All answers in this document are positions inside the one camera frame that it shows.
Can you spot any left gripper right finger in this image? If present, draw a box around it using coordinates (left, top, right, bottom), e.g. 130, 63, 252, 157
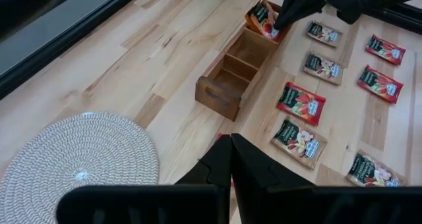
231, 133, 422, 224

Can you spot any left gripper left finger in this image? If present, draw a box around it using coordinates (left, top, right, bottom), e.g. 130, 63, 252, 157
55, 134, 233, 224

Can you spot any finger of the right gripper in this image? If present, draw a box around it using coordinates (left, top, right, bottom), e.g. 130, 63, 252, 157
273, 0, 304, 30
280, 0, 327, 29

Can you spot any orange tea sachet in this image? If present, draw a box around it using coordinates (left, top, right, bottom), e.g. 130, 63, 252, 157
244, 0, 282, 42

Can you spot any beige vanilla tea sachet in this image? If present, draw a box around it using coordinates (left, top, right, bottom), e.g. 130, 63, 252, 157
270, 118, 328, 170
345, 150, 407, 188
302, 51, 344, 86
306, 19, 344, 49

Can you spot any brown wooden three-compartment tea box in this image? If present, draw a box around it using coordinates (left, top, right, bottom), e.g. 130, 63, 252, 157
194, 0, 291, 122

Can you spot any round white woven placemat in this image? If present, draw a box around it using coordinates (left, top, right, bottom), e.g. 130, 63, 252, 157
0, 111, 160, 224

